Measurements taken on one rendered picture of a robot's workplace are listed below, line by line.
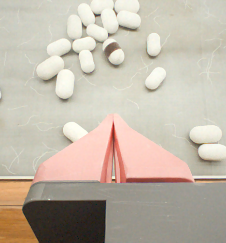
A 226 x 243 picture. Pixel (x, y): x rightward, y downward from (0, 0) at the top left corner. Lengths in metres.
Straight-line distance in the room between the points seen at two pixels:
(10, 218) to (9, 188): 0.03
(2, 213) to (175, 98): 0.24
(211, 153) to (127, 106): 0.11
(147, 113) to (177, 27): 0.14
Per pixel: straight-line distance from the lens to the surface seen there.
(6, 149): 0.27
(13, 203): 0.24
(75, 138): 0.23
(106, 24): 0.29
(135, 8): 0.32
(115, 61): 0.26
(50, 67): 0.26
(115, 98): 0.25
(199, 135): 0.24
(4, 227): 0.25
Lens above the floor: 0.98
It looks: 76 degrees down
